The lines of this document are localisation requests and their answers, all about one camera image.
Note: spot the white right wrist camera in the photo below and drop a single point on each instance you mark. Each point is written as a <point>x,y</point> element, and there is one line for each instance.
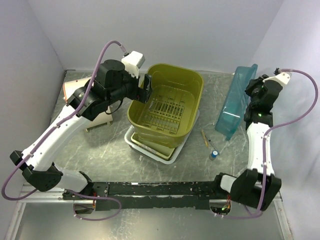
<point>282,78</point>

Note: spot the white plastic tray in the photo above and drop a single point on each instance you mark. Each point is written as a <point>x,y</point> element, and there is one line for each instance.
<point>154,151</point>

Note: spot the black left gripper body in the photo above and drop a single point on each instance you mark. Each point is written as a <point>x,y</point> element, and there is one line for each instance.
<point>130,88</point>

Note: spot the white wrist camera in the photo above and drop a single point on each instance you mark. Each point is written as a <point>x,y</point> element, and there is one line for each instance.
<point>133,62</point>
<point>282,78</point>

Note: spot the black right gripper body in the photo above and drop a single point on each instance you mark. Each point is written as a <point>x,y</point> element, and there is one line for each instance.
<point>252,89</point>

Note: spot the small blue capped vial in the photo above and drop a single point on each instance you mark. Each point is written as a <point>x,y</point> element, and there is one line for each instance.
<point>213,155</point>

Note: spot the yellow pencil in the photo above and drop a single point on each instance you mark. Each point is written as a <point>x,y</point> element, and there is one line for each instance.
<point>204,138</point>

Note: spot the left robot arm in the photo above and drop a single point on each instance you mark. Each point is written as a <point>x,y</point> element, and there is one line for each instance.
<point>114,81</point>

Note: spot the olive green plastic tub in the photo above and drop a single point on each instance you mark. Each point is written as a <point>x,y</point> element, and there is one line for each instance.
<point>170,113</point>

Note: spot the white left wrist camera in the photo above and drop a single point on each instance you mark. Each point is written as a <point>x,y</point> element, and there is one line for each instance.
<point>133,62</point>

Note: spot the beige cylindrical roll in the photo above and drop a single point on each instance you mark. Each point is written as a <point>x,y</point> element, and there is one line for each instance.
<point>69,87</point>

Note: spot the aluminium front frame rail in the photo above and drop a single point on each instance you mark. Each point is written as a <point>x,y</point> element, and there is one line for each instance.
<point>46,216</point>

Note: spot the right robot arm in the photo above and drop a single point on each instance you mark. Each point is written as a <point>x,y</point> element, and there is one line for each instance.
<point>257,186</point>

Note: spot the translucent blue plastic container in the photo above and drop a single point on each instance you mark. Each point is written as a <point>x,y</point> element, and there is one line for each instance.
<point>236,101</point>

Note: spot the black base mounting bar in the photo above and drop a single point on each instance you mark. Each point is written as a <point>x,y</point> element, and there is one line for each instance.
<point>200,195</point>

